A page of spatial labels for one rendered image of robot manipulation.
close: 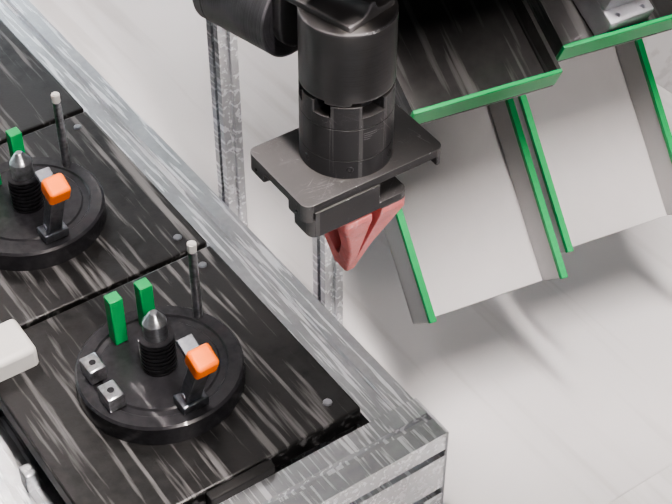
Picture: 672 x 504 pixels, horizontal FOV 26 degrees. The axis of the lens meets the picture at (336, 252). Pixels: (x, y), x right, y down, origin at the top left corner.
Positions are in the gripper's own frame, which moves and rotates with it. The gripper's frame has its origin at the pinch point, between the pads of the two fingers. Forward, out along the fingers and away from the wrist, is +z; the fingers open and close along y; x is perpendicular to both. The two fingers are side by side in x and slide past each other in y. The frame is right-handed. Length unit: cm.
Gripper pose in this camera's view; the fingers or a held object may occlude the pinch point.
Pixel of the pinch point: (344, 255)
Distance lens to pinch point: 95.0
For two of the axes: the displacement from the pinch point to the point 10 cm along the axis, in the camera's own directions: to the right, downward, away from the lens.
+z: -0.1, 7.2, 7.0
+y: -8.3, 3.9, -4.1
